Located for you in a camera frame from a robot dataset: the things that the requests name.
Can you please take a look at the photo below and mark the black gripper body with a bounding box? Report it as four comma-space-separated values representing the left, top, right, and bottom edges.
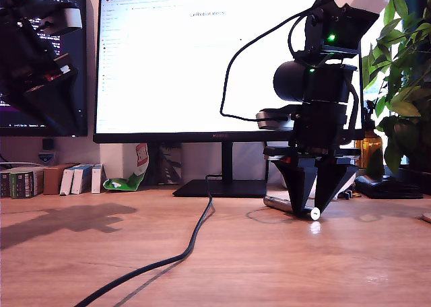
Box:
263, 102, 362, 160

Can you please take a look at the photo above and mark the metallic silver laser pointer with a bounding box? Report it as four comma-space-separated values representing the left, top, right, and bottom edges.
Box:
263, 195, 321, 221

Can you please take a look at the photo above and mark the amber glass pump bottle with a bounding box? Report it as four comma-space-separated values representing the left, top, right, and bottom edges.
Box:
353, 100, 385, 178

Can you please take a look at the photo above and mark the black monitor dark terminal screen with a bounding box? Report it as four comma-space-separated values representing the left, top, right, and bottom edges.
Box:
0, 0, 89, 138

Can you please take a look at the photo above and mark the black zip pouch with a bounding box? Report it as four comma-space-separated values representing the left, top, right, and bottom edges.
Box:
354, 174, 424, 200

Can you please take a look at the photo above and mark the brown cardboard box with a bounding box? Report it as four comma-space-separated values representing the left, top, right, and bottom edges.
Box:
42, 163, 81, 196

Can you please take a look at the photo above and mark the white and blue small box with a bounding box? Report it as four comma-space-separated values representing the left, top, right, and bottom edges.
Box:
59, 166, 81, 197
90, 164, 106, 195
71, 165, 94, 195

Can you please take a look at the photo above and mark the black plant pot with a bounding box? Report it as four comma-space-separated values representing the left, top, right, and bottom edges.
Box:
399, 165, 431, 197

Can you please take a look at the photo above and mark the green leafy houseplant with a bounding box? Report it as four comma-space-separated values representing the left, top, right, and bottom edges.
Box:
362, 0, 431, 176

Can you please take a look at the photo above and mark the green printed box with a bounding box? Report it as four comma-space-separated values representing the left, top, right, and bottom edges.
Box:
0, 172, 13, 199
9, 168, 45, 199

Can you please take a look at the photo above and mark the green white snack bag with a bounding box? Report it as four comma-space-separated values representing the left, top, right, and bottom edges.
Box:
102, 143, 150, 193

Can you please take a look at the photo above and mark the black Huawei monitor white screen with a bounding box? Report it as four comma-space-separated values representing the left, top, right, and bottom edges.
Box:
93, 0, 365, 198

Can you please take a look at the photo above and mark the short black arm cable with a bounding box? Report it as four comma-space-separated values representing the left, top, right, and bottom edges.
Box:
346, 81, 362, 135

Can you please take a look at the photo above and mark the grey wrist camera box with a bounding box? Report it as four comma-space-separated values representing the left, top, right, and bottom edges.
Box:
255, 108, 300, 131

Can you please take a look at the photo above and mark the thin white cable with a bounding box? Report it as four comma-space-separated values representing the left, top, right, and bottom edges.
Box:
0, 161, 44, 170

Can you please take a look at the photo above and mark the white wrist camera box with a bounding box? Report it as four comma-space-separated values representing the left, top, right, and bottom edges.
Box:
50, 2, 84, 35

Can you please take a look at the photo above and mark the long looping black arm cable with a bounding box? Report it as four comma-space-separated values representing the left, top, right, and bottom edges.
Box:
220, 9, 326, 123

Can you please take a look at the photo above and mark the thick black table cable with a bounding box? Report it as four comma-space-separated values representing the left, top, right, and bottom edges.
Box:
72, 174, 223, 307

